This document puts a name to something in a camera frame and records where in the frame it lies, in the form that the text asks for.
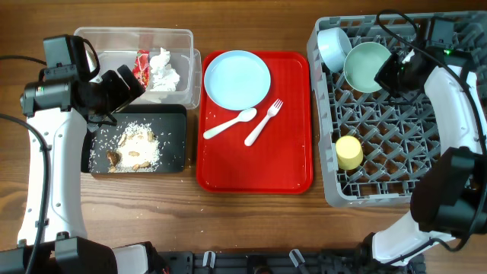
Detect red snack wrapper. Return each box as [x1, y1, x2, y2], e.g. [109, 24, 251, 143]
[132, 49, 150, 88]

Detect white tissue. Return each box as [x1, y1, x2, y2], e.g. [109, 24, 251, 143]
[148, 47, 180, 92]

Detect mint green bowl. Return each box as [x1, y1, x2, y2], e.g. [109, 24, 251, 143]
[343, 42, 391, 94]

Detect rice and food scraps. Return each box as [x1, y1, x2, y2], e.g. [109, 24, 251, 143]
[88, 122, 169, 173]

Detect light blue bowl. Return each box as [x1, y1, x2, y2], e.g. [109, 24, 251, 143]
[317, 27, 352, 73]

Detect yellow plastic cup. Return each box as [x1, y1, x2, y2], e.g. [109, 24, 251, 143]
[336, 135, 364, 170]

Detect light blue plate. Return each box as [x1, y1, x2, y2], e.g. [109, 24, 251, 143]
[203, 50, 271, 110]

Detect cream plastic spoon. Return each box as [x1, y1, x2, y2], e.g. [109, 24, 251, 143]
[203, 108, 257, 139]

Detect cream plastic fork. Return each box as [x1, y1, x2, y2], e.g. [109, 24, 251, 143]
[244, 99, 283, 146]

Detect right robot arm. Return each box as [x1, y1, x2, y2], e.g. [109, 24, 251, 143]
[357, 16, 486, 273]

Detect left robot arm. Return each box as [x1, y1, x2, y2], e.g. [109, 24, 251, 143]
[1, 35, 158, 273]

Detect grey dishwasher rack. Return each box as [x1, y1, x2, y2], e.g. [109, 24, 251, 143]
[307, 15, 444, 207]

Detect clear plastic bin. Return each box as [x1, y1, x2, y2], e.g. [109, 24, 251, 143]
[74, 27, 202, 110]

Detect black plastic tray bin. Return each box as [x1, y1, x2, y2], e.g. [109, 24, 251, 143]
[81, 104, 186, 174]

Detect red serving tray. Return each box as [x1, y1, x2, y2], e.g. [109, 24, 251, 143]
[196, 51, 313, 194]

